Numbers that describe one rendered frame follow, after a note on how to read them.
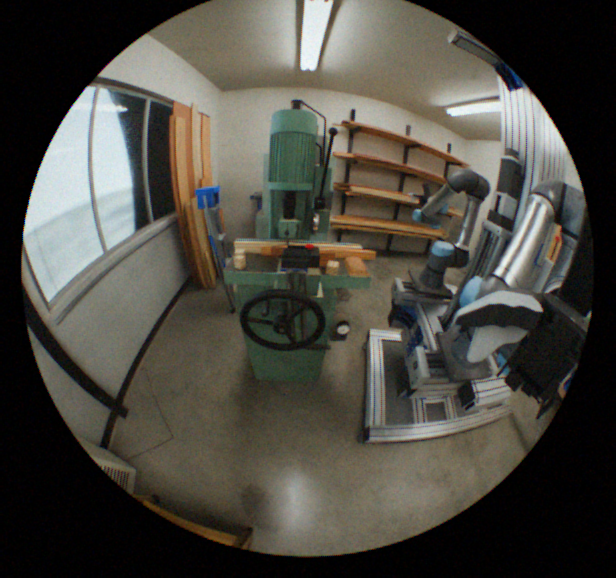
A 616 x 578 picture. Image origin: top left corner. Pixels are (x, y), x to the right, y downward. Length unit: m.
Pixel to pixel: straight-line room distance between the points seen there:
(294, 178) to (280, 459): 1.41
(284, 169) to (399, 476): 1.70
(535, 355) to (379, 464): 1.25
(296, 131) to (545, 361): 0.75
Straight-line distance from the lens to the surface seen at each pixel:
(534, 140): 0.95
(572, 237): 0.60
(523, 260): 0.45
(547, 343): 0.19
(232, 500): 1.35
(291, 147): 0.69
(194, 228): 2.02
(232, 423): 1.35
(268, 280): 0.73
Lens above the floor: 1.27
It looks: 30 degrees down
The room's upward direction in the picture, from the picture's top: 5 degrees clockwise
